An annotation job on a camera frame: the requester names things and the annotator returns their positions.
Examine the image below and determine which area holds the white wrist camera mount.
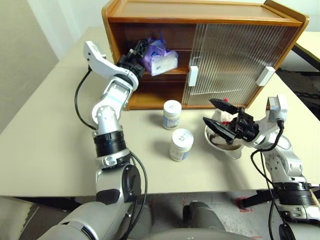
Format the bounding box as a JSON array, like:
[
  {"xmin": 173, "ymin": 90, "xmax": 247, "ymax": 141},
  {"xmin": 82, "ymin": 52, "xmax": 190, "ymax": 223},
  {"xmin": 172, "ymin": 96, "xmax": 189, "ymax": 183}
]
[
  {"xmin": 243, "ymin": 94, "xmax": 289, "ymax": 151},
  {"xmin": 83, "ymin": 40, "xmax": 139, "ymax": 88}
]

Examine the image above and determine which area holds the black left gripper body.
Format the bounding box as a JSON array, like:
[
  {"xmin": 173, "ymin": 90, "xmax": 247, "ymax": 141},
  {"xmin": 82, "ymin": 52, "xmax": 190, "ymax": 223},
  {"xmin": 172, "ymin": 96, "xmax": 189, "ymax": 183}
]
[{"xmin": 116, "ymin": 52, "xmax": 145, "ymax": 79}]

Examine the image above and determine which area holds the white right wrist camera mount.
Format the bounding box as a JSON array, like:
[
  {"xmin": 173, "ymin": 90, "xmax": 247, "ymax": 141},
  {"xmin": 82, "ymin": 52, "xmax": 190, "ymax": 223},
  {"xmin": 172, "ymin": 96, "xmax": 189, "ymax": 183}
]
[{"xmin": 243, "ymin": 94, "xmax": 289, "ymax": 151}]

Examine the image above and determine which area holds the white bottle with blue label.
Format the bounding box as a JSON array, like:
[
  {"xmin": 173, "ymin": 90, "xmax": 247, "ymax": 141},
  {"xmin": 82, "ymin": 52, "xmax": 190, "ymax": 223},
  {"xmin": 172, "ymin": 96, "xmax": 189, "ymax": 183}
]
[
  {"xmin": 169, "ymin": 128, "xmax": 194, "ymax": 163},
  {"xmin": 162, "ymin": 99, "xmax": 183, "ymax": 130}
]

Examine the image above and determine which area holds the purple tissue pack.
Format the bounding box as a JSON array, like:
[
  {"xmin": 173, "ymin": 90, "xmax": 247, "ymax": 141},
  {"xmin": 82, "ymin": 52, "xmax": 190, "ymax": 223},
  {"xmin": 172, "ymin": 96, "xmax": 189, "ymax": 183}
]
[{"xmin": 141, "ymin": 28, "xmax": 179, "ymax": 77}]

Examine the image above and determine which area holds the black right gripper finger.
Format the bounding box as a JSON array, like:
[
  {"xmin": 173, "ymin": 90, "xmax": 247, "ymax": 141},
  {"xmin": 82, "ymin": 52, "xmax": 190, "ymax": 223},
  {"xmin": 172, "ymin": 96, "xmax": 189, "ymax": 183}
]
[
  {"xmin": 202, "ymin": 116, "xmax": 238, "ymax": 146},
  {"xmin": 209, "ymin": 98, "xmax": 238, "ymax": 115}
]

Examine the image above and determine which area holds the metal bowl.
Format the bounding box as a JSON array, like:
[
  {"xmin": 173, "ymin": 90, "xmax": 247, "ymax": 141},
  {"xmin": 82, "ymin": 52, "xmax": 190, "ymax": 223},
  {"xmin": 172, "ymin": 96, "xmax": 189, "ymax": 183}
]
[{"xmin": 204, "ymin": 123, "xmax": 244, "ymax": 160}]

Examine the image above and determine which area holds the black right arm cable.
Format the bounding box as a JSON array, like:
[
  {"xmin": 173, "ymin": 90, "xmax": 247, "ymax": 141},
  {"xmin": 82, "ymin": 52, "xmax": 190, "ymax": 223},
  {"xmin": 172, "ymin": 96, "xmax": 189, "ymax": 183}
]
[{"xmin": 250, "ymin": 119, "xmax": 295, "ymax": 240}]

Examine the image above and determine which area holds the beige side table black frame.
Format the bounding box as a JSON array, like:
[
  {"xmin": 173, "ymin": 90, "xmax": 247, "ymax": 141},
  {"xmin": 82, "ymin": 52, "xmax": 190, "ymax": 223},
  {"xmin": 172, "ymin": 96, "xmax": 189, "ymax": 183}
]
[{"xmin": 291, "ymin": 29, "xmax": 320, "ymax": 76}]

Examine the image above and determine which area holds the grey right robot leg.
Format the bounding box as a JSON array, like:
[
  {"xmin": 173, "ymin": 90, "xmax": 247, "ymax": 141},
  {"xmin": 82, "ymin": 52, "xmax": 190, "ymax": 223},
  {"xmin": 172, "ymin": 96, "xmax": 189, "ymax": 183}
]
[{"xmin": 183, "ymin": 201, "xmax": 227, "ymax": 230}]

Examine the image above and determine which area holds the grey robot torso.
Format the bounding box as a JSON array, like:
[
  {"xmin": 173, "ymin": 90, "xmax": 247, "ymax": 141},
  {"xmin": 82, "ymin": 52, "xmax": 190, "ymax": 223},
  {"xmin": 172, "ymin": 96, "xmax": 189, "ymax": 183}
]
[{"xmin": 144, "ymin": 224, "xmax": 261, "ymax": 240}]

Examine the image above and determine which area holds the ribbed glass sliding door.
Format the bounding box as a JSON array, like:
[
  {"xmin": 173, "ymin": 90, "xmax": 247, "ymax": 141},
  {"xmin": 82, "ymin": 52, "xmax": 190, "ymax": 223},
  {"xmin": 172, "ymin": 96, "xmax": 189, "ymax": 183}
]
[{"xmin": 181, "ymin": 23, "xmax": 300, "ymax": 106}]

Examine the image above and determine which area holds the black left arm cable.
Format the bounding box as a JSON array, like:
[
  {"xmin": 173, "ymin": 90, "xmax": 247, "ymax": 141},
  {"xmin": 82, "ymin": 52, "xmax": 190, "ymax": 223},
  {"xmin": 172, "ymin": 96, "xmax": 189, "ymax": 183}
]
[{"xmin": 74, "ymin": 65, "xmax": 149, "ymax": 240}]

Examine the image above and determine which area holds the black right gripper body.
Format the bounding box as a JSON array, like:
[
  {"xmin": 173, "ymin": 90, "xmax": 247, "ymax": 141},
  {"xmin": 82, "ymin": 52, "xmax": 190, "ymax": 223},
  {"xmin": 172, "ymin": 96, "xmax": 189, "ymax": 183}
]
[{"xmin": 230, "ymin": 106, "xmax": 260, "ymax": 143}]

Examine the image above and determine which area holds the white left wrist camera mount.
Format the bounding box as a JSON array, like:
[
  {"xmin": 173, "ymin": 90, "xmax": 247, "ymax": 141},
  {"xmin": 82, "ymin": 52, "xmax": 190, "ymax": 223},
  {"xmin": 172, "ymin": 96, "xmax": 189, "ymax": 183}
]
[{"xmin": 83, "ymin": 40, "xmax": 139, "ymax": 88}]

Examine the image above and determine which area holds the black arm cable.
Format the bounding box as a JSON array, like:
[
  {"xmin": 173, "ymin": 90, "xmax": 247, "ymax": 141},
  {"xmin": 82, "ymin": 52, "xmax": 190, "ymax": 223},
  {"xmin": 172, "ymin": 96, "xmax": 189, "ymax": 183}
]
[
  {"xmin": 74, "ymin": 65, "xmax": 149, "ymax": 240},
  {"xmin": 250, "ymin": 119, "xmax": 295, "ymax": 240}
]

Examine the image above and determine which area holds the wooden stick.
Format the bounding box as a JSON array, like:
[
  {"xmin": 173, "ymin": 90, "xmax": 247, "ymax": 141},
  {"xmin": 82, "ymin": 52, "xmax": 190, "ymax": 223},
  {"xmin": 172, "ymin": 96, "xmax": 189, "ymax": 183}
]
[{"xmin": 309, "ymin": 188, "xmax": 320, "ymax": 208}]

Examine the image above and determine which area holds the wooden cabinet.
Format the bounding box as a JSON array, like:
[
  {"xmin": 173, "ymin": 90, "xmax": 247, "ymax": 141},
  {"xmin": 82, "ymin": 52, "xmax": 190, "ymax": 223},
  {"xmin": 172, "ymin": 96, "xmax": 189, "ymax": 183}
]
[{"xmin": 101, "ymin": 0, "xmax": 310, "ymax": 111}]

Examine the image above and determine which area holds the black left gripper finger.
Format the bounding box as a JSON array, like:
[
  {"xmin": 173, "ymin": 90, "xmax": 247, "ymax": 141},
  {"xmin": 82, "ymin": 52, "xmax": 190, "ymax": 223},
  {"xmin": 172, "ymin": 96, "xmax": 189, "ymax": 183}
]
[{"xmin": 128, "ymin": 38, "xmax": 151, "ymax": 63}]

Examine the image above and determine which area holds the white plush toy with scarf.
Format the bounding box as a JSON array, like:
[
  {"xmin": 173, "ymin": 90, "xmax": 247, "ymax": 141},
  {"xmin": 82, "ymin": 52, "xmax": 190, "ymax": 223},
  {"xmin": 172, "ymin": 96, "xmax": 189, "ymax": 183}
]
[{"xmin": 209, "ymin": 97, "xmax": 241, "ymax": 147}]

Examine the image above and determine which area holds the white door handle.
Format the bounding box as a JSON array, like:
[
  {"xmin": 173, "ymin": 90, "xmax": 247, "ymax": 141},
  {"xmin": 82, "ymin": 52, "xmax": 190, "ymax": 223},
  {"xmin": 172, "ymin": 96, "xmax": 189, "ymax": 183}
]
[
  {"xmin": 186, "ymin": 65, "xmax": 199, "ymax": 87},
  {"xmin": 255, "ymin": 66, "xmax": 276, "ymax": 87}
]

